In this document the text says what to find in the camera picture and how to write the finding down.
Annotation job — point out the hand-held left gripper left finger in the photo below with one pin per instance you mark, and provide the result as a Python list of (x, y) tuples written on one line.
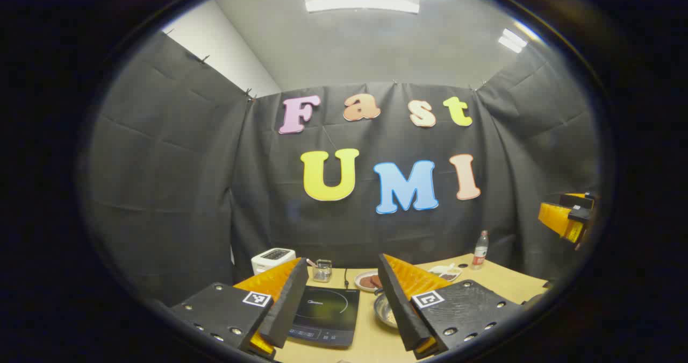
[(290, 304)]

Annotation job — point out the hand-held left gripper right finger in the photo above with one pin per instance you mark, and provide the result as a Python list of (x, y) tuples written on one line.
[(398, 309)]

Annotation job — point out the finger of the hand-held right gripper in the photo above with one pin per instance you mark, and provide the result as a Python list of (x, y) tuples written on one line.
[(553, 218), (578, 200)]

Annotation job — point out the stainless steel pot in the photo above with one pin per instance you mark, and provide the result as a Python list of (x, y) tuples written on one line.
[(382, 312)]

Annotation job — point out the black induction cooktop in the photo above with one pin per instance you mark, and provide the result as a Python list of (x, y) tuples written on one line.
[(328, 309)]

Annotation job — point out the pile of red beans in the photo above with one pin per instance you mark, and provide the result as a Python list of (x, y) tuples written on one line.
[(370, 282)]

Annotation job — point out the round white plate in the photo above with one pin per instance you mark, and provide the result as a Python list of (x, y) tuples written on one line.
[(361, 285)]

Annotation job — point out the white toaster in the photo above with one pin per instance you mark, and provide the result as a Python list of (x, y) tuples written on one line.
[(271, 258)]

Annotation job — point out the white divided dish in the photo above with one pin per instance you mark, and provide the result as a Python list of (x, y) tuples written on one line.
[(445, 272)]

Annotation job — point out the clear plastic water bottle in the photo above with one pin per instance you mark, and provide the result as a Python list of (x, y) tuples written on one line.
[(480, 253)]

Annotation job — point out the black backdrop cloth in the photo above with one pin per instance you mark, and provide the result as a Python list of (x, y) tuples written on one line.
[(215, 191)]

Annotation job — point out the small ceiling light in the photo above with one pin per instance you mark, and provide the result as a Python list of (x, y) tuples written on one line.
[(512, 40)]

